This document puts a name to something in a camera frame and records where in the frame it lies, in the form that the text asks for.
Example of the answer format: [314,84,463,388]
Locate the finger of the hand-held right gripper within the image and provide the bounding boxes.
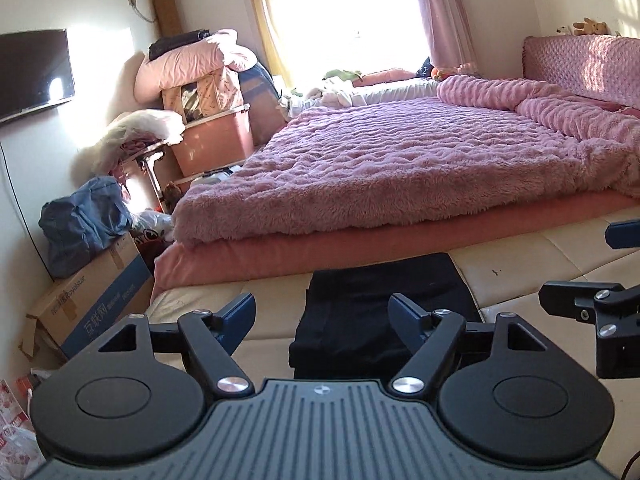
[605,219,640,251]
[539,280,640,379]

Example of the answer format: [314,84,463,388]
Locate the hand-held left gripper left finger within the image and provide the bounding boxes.
[95,292,257,397]

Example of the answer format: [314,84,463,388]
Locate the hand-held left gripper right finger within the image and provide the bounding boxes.
[389,294,548,397]

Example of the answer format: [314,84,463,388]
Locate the black pants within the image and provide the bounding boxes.
[289,252,484,382]

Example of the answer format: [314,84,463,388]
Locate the salmon bed sheet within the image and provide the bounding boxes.
[150,189,640,307]

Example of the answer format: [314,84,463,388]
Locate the white plastic bag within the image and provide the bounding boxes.
[132,207,176,242]

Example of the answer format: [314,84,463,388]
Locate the cardboard box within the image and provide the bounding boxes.
[19,232,156,362]

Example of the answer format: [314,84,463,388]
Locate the small brown plush toy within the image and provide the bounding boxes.
[162,180,184,214]

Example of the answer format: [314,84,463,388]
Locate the pink fluffy blanket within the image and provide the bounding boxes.
[172,94,640,252]

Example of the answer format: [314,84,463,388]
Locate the small folding table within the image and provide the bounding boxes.
[119,139,172,212]

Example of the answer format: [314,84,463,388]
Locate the pink padded headboard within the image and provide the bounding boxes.
[522,34,640,117]

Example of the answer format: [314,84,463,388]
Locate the pink storage box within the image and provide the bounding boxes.
[170,104,253,177]

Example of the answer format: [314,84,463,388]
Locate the blue denim bag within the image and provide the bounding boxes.
[39,176,134,280]

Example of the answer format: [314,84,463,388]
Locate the pink ribbed quilt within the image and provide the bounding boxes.
[436,74,640,142]

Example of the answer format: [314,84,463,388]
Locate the white fluffy blanket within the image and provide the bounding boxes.
[70,108,186,182]

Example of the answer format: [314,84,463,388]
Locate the blue plaid bag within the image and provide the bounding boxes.
[239,62,289,147]

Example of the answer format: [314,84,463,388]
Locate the floral fabric storage bag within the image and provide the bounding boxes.
[162,67,247,124]

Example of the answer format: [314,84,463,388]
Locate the white clothes pile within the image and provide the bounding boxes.
[287,82,372,117]

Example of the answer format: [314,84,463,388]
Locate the pink cushion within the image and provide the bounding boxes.
[359,67,417,87]

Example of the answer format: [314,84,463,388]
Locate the printed plastic bag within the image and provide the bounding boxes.
[0,374,47,480]

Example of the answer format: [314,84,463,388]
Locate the green cloth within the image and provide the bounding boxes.
[322,68,366,84]

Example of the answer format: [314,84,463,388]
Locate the pink pillow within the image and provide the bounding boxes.
[134,29,259,107]

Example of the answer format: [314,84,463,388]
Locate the black folded clothes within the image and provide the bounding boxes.
[148,31,212,60]

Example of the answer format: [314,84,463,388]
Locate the pink curtain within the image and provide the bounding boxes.
[410,0,482,74]

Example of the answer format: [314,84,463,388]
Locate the yellow curtain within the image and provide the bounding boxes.
[242,0,294,92]

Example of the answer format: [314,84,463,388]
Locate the rolled bamboo mat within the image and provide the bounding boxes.
[152,0,184,39]

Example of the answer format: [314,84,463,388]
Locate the black flat television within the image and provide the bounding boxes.
[0,29,76,124]

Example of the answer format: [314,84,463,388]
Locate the black cable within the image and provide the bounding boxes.
[619,447,640,480]

